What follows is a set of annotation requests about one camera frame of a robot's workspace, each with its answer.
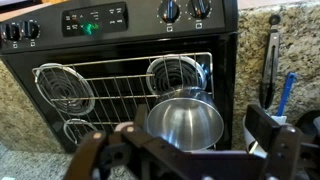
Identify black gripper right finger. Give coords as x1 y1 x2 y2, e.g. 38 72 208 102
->
244 104 320 180

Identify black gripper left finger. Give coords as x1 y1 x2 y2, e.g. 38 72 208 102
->
63 103 158 180

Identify black air fryer body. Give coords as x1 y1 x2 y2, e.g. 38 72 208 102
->
295 109 320 143

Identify small white mug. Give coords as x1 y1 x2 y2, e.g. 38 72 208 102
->
270 114 288 126

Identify coil stove burner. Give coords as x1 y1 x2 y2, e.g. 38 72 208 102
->
62 118 100 146
145 54 208 97
34 62 96 116

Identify black kitchen tongs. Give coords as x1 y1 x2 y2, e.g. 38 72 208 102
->
258 14 282 111

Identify stainless steel pot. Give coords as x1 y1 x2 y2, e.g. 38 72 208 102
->
145 85 225 152

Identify black electric stove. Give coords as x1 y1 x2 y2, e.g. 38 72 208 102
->
0 0 239 154

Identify black stove knob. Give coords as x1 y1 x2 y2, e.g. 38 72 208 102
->
19 19 42 41
157 0 181 24
0 21 22 43
186 0 212 20

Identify blue handled utensil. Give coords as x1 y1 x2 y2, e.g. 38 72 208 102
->
275 71 297 118

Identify metal wire oven rack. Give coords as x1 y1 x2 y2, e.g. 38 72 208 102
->
31 51 215 135

